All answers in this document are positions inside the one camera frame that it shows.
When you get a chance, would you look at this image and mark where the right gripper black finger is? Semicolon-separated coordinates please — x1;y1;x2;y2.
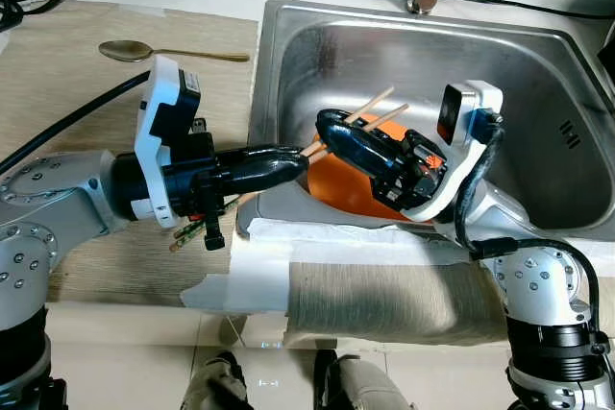
320;130;381;181
315;108;387;152

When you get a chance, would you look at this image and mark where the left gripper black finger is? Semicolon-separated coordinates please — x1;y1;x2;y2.
229;169;301;196
229;144;308;173

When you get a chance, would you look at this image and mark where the orange plastic plate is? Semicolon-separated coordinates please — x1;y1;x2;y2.
306;112;453;228

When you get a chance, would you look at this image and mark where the white paper sheet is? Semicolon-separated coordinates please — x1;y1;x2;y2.
181;218;615;316

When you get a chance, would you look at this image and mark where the beige hanging towel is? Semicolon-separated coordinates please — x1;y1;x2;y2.
286;261;615;347

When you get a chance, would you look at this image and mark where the gold metal spoon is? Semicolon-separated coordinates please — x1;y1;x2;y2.
98;39;251;63

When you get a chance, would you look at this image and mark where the white cabinet door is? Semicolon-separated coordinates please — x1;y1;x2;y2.
43;302;289;347

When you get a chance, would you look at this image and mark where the stainless steel sink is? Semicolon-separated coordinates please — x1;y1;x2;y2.
248;0;615;244

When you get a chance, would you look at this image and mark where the black appliance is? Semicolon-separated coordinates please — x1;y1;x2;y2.
601;38;615;81

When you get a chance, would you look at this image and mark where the robot left leg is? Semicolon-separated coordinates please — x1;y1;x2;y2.
183;350;254;410

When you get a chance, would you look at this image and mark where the robot leg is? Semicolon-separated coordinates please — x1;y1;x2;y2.
183;350;254;410
315;352;415;410

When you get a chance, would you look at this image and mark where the robot right leg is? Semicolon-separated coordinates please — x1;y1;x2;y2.
315;352;415;410

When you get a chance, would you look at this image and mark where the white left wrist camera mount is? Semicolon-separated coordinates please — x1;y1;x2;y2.
133;55;204;229

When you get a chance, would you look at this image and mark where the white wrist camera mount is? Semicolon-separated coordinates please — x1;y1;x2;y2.
402;81;506;229
133;55;204;229

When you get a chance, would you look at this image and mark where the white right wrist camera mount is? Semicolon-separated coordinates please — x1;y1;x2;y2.
402;81;506;229

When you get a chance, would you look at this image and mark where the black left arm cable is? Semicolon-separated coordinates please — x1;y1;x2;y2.
0;69;157;178

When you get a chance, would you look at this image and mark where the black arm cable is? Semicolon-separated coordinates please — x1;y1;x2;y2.
452;112;603;336
0;69;157;178

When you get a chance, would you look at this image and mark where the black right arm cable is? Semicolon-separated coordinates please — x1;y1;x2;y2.
452;112;603;336

